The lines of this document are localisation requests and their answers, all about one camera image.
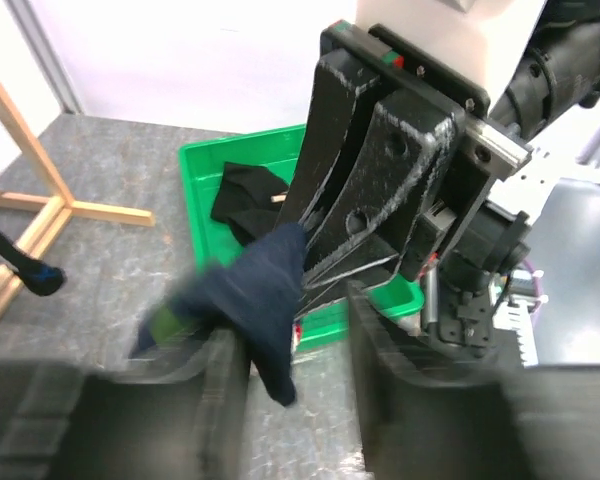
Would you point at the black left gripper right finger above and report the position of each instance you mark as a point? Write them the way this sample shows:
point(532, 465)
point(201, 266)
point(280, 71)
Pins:
point(423, 415)

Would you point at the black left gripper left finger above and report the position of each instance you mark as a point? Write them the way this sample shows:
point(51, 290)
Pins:
point(178, 415)

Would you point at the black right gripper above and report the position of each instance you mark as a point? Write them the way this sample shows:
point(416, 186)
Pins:
point(413, 201)

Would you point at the black beige stripe sock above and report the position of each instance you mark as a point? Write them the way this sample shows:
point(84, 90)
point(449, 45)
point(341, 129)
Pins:
point(244, 201)

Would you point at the navy green stripe sock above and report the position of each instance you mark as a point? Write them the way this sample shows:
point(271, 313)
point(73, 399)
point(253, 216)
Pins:
point(257, 295)

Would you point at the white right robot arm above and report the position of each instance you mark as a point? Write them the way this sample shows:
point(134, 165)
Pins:
point(558, 67)

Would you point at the green plastic tray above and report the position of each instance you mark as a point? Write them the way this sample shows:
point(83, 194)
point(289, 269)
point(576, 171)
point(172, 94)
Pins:
point(202, 166)

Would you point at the black blue sport sock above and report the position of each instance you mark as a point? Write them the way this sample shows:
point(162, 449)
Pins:
point(38, 277)

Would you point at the light blue cable duct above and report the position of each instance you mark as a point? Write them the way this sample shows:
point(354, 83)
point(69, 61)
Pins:
point(514, 317)

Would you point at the wooden clothes rack frame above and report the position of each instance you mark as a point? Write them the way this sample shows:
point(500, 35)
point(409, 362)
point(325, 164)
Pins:
point(103, 247)

